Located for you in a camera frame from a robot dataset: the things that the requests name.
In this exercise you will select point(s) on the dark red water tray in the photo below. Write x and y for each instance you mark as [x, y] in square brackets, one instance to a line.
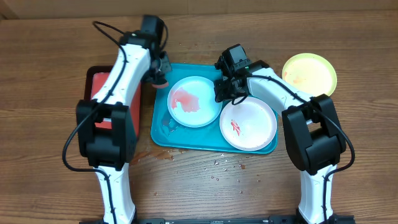
[95, 79]

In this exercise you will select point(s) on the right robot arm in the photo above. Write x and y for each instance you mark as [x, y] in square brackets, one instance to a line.
[314, 139]

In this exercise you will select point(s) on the white plate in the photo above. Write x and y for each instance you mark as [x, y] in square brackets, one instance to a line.
[249, 126]

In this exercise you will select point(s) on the blue plastic tray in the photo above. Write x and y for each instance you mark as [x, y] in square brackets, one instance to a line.
[166, 131]

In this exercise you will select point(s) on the light blue rimmed plate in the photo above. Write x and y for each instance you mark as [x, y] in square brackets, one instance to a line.
[191, 102]

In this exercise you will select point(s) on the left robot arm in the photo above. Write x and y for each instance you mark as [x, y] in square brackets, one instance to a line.
[108, 116]

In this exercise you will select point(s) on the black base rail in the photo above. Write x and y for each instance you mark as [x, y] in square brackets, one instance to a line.
[273, 219]

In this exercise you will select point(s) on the green rimmed plate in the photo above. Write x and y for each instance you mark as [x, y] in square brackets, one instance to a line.
[310, 73]

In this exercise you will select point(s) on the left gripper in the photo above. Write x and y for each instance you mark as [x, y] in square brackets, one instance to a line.
[168, 68]

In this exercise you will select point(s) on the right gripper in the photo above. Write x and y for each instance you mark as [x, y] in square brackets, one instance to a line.
[222, 88]

